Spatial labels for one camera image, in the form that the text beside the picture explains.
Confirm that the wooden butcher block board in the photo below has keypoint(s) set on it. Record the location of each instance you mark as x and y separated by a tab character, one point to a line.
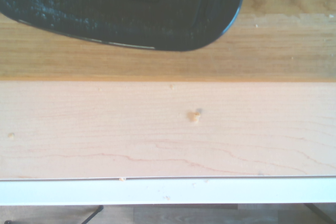
262	51

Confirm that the black plastic food container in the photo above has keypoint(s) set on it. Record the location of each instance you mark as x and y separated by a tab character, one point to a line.
118	11

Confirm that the cereal crumb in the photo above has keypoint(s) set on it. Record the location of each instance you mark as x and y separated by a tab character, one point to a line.
193	116

